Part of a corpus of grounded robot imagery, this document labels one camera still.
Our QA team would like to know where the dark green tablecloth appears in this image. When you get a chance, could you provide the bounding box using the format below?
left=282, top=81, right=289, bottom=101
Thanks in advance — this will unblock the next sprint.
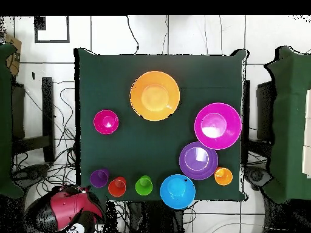
left=73, top=47, right=250, bottom=203

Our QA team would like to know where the large orange bowl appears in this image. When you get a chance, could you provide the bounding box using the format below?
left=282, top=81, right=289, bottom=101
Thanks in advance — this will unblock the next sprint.
left=129, top=70, right=181, bottom=121

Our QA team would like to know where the orange-red cup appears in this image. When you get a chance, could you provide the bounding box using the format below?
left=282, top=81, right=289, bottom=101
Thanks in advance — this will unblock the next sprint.
left=108, top=176, right=128, bottom=198

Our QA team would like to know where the black square floor frame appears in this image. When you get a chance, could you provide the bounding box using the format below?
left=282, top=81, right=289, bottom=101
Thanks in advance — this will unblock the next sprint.
left=34, top=16, right=70, bottom=44

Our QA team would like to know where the large blue bowl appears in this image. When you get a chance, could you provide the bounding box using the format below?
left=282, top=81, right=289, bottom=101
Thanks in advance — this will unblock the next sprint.
left=160, top=174, right=197, bottom=210

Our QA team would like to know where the green cup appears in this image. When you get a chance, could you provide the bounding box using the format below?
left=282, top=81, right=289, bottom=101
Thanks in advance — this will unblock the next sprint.
left=135, top=175, right=154, bottom=197

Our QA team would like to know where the purple bowl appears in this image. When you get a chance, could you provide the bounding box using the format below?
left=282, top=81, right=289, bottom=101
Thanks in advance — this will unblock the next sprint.
left=179, top=141, right=219, bottom=181

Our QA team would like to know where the green-covered side table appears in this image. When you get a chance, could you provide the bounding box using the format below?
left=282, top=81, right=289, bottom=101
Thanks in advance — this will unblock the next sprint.
left=0, top=42, right=25, bottom=200
left=263, top=46, right=311, bottom=204

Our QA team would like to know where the purple cup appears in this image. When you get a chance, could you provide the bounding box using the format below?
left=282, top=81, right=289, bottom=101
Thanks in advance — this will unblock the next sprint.
left=89, top=167, right=111, bottom=189

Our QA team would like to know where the black hanging cable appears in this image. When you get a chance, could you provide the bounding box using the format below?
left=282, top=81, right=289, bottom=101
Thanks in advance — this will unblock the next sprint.
left=126, top=16, right=140, bottom=55

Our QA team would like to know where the small red bowl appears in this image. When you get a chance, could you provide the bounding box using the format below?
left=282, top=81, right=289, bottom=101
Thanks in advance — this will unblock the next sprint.
left=93, top=109, right=120, bottom=135

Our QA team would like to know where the cardboard box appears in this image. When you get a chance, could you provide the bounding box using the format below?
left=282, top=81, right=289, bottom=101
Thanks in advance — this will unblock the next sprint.
left=5, top=33, right=22, bottom=76

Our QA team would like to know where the tangle of floor cables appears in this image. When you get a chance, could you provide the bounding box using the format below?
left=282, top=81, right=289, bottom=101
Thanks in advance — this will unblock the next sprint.
left=12, top=81, right=132, bottom=233

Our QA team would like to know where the yellow-orange cup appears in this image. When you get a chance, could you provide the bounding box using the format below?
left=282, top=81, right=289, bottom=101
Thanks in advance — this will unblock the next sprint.
left=213, top=166, right=233, bottom=186

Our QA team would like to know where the large pink bowl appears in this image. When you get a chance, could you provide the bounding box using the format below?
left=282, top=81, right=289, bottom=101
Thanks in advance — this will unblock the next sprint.
left=194, top=103, right=242, bottom=150

